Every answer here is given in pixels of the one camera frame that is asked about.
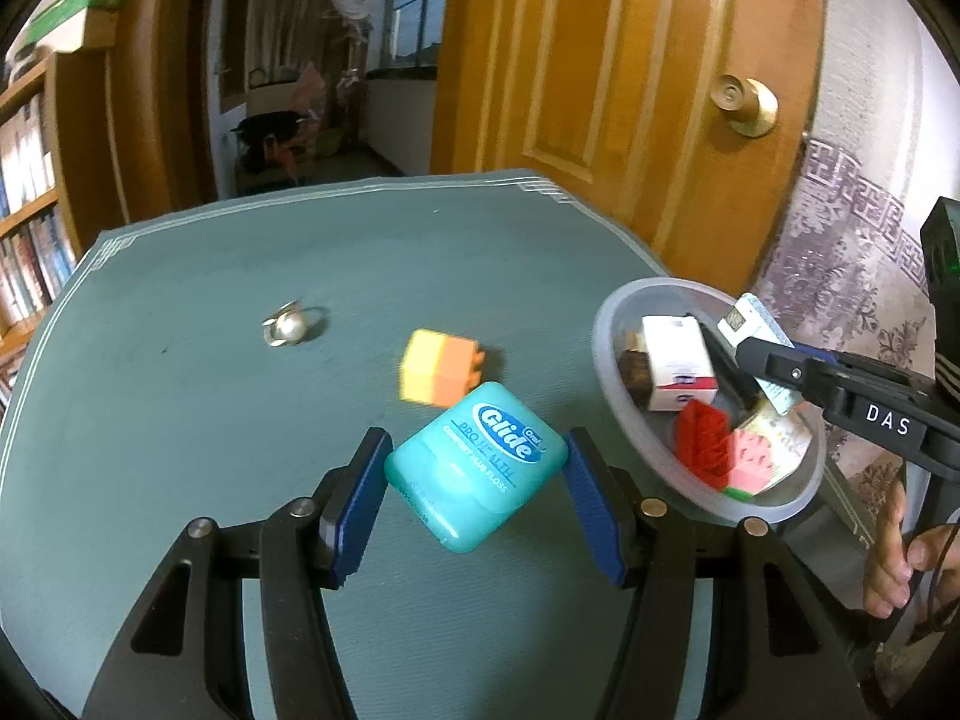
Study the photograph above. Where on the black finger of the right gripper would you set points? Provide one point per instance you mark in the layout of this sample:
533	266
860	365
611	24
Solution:
802	368

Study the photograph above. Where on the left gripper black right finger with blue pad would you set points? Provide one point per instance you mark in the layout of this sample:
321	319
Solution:
774	649

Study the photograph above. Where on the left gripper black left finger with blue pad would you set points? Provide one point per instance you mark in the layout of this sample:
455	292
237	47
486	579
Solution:
180	652

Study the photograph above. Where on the yellow white small box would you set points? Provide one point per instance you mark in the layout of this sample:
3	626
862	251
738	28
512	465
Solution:
793	448

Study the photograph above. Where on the pale teal small box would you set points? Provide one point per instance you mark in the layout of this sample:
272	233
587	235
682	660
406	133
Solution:
751	330

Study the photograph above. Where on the red duplo brick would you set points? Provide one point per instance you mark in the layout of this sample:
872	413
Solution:
701	443

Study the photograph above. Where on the white red medicine box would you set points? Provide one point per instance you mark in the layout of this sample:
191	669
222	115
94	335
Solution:
680	367

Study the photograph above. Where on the brown serum bottle gold cap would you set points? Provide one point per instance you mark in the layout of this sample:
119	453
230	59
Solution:
635	369

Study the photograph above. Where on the teal dental floss case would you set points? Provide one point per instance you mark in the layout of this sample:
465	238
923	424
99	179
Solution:
475	466

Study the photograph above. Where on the person's hand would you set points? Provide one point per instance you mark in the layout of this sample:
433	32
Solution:
893	561

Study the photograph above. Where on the black curved plastic piece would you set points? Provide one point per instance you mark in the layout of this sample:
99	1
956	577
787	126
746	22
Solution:
740	393

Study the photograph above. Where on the green pink duplo block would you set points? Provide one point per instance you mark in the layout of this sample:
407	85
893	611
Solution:
751	466

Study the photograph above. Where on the clear plastic bowl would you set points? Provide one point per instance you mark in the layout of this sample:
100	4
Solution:
652	434

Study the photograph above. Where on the brass door knob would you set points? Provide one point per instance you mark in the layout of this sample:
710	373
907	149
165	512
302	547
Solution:
747	105

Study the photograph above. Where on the green table mat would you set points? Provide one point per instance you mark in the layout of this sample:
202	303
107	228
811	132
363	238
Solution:
219	363

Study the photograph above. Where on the wooden door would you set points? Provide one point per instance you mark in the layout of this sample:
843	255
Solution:
611	99

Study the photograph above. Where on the orange yellow duplo block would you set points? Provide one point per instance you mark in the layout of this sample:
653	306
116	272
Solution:
439	369

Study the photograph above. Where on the wooden bookshelf with books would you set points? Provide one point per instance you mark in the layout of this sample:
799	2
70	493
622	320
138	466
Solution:
58	189

